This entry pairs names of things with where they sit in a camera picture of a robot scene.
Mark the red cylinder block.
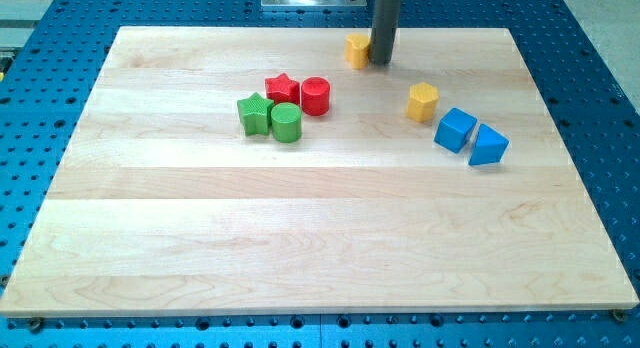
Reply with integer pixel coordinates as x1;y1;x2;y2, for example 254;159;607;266
301;77;331;116

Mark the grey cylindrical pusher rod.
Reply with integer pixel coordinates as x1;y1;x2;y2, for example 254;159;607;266
369;0;402;66

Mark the blue perforated metal table plate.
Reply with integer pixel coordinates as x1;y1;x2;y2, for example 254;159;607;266
1;0;639;347

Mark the yellow heart block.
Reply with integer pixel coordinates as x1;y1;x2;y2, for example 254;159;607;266
345;33;370;70

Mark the green cylinder block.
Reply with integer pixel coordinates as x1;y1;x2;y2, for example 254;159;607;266
271;102;302;143

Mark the blue triangular prism block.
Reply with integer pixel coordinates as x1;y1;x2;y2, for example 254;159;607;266
468;124;510;166

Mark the yellow hexagon block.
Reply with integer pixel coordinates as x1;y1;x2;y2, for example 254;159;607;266
406;82;439;123

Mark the red star block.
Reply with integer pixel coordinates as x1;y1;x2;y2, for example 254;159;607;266
265;73;300;105

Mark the light wooden board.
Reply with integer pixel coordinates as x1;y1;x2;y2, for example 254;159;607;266
1;26;638;318

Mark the blue cube block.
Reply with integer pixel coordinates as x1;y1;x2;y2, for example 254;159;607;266
434;107;477;153

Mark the green star block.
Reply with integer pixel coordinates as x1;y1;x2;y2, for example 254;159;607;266
237;92;274;136

